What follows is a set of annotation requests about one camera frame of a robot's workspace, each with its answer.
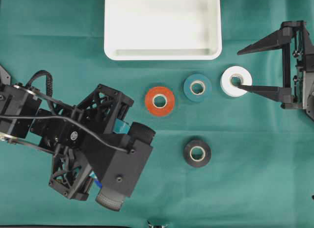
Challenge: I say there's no teal tape roll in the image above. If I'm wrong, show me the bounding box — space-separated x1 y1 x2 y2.
183 74 212 102

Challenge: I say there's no white tape roll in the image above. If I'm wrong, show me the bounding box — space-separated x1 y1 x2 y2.
220 66 253 98

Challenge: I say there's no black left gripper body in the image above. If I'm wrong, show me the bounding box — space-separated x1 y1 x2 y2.
281 21 314 110

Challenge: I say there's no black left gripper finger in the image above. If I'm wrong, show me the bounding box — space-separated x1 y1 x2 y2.
237 27 293 55
238 85 294 103

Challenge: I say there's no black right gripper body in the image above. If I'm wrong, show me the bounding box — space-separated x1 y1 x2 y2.
48 84 133 201

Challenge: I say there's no black tape roll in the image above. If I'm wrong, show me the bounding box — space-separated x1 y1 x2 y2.
183 138 212 168

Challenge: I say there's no red tape roll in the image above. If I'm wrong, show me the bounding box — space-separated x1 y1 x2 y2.
145 86 175 117

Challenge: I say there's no green table cloth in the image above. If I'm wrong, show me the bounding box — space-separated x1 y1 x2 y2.
0 0 314 228

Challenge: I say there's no white plastic case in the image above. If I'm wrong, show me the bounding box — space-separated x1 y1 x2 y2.
104 0 222 61

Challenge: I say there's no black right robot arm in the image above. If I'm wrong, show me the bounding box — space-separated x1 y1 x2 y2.
0 70 133 201

